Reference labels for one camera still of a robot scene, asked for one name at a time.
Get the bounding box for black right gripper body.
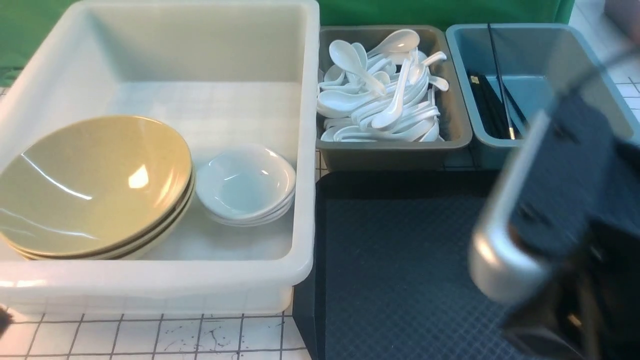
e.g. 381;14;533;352
500;140;640;360

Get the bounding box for white square sauce dish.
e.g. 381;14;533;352
195;144;297;223

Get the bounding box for tan noodle bowl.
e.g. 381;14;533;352
1;115;195;259

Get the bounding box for white ceramic soup spoon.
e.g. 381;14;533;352
371;57;414;131

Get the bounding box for tan bowl under stack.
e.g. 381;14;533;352
20;190;197;261

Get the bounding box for upright black chopstick in bin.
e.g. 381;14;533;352
487;23;517;141

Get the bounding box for bundle black chopsticks in bin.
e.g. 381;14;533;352
467;71;527;140

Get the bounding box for olive grey spoon bin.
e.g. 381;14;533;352
317;25;473;171

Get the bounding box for blue grey chopstick bin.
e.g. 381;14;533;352
445;22;640;168

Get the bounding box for black textured serving tray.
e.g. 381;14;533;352
293;170;527;360

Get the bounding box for white spoon top of pile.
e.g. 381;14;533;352
366;28;421;57

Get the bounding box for white spoon of pile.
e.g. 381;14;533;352
328;39;386;96
366;28;421;57

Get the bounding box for white spoon left of pile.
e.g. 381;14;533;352
328;39;386;96

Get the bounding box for white sauce dish top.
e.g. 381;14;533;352
198;196;295;227

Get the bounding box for large white plastic tub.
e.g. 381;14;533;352
1;0;319;315

